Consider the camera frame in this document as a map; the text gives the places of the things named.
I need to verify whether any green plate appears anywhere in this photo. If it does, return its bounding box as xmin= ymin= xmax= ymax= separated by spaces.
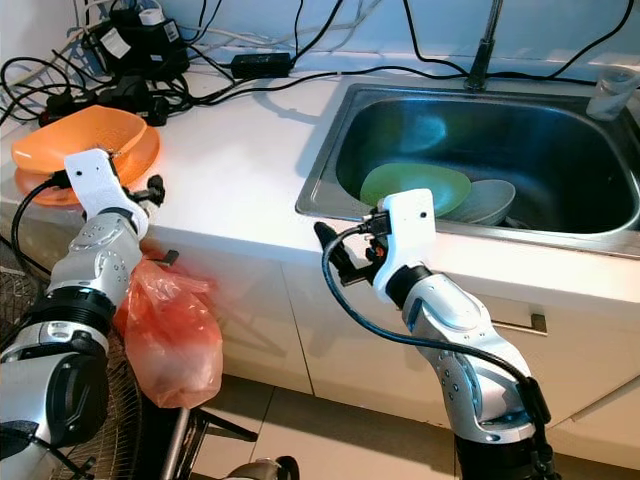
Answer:
xmin=360 ymin=163 xmax=473 ymax=217

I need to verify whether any black power strip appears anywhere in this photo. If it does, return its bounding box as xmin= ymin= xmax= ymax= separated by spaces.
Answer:
xmin=40 ymin=80 xmax=172 ymax=127

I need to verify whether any grey bowl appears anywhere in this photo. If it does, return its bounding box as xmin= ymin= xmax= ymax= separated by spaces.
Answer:
xmin=443 ymin=180 xmax=518 ymax=227

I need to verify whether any red plastic bag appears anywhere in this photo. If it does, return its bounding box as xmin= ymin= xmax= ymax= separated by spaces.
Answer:
xmin=114 ymin=250 xmax=224 ymax=410

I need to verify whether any black device with white labels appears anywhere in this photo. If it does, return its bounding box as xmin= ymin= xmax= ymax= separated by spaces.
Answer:
xmin=84 ymin=6 xmax=184 ymax=80

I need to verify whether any black power adapter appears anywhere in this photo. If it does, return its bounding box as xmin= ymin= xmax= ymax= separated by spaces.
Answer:
xmin=230 ymin=52 xmax=295 ymax=81

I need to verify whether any stainless steel sink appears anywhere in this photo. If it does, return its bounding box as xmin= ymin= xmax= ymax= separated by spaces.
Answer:
xmin=296 ymin=82 xmax=640 ymax=260

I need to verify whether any metal faucet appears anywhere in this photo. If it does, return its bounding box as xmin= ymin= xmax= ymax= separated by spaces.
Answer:
xmin=464 ymin=0 xmax=507 ymax=92

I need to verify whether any clear plastic cup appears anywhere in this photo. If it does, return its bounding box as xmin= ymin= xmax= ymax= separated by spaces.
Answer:
xmin=585 ymin=68 xmax=640 ymax=123

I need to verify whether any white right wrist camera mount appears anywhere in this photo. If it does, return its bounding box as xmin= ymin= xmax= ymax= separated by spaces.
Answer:
xmin=372 ymin=188 xmax=439 ymax=305

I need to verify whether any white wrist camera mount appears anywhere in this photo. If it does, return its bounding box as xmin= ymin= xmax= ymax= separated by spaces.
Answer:
xmin=63 ymin=148 xmax=147 ymax=237
xmin=372 ymin=188 xmax=439 ymax=305

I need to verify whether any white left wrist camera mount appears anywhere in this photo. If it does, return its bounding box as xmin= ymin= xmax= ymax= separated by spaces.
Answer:
xmin=63 ymin=148 xmax=147 ymax=237

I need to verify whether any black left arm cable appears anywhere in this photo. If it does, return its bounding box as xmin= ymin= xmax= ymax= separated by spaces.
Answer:
xmin=10 ymin=172 xmax=73 ymax=291

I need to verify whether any metal cabinet handle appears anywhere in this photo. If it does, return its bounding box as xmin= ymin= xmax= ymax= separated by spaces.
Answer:
xmin=484 ymin=311 xmax=549 ymax=337

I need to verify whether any black wall cable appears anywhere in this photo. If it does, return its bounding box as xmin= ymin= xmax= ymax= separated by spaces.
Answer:
xmin=550 ymin=0 xmax=636 ymax=79
xmin=402 ymin=0 xmax=469 ymax=76

